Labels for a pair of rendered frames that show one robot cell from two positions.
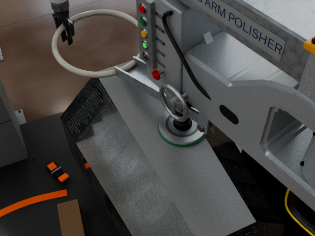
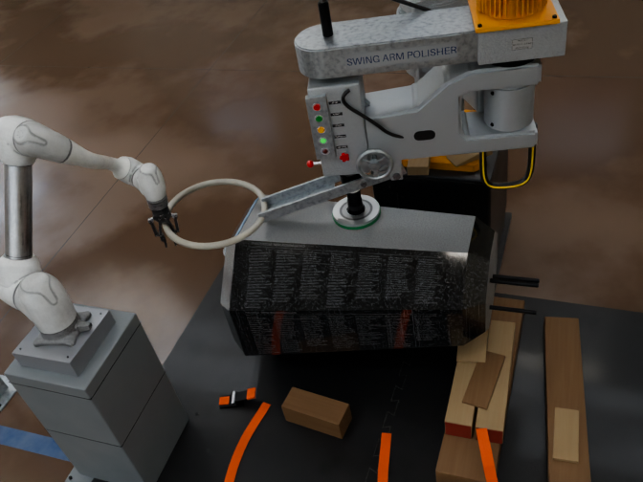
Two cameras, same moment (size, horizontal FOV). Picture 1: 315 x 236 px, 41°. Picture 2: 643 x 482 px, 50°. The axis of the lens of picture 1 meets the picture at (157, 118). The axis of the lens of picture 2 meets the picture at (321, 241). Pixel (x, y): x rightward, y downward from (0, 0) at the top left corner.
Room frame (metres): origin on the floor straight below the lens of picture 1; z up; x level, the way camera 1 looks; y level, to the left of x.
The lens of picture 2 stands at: (-0.48, 1.63, 2.80)
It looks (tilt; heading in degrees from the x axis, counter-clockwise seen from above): 41 degrees down; 318
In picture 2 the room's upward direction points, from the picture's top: 12 degrees counter-clockwise
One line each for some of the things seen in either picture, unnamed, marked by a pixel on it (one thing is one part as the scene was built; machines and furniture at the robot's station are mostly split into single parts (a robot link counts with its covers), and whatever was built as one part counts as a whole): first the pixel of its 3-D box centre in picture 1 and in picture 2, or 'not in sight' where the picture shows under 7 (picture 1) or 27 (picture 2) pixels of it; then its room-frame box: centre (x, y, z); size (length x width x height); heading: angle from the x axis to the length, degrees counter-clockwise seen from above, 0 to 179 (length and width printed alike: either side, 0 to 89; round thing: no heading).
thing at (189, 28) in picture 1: (200, 51); (361, 119); (1.11, -0.16, 1.30); 0.36 x 0.22 x 0.45; 37
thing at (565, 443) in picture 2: not in sight; (565, 434); (0.08, -0.02, 0.10); 0.25 x 0.10 x 0.01; 114
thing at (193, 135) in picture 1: (182, 124); (356, 210); (1.18, -0.11, 0.82); 0.21 x 0.21 x 0.01
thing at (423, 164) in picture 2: not in sight; (419, 158); (1.16, -0.59, 0.81); 0.20 x 0.10 x 0.05; 119
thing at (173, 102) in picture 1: (181, 98); (374, 160); (1.01, -0.09, 1.18); 0.15 x 0.10 x 0.15; 37
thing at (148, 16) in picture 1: (147, 32); (321, 127); (1.17, 0.02, 1.35); 0.08 x 0.03 x 0.28; 37
